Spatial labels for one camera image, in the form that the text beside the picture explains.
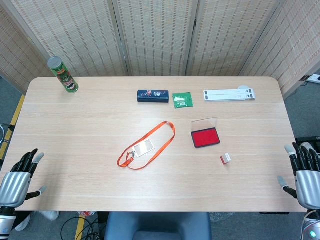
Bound woven folding screen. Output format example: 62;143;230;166
0;0;320;98

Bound orange lanyard with badge holder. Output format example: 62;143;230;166
117;121;176;170

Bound black cable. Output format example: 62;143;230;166
60;212;106;240

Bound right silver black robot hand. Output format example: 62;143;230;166
277;142;320;210

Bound white sneaker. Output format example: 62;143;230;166
14;211;32;232

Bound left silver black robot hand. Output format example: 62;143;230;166
0;148;48;208

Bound white folding stand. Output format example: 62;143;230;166
203;85;257;103

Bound dark blue printed case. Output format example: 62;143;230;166
136;89;170;104

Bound green foil packet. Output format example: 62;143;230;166
172;91;195;110

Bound metal stool frame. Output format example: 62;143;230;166
0;123;13;144

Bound green chip can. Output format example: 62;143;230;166
47;56;80;94

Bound small red white stamp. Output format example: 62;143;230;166
219;152;232;166

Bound blue chair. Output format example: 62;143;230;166
103;211;213;240

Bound red ink pad clear lid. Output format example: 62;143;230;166
191;116;221;149

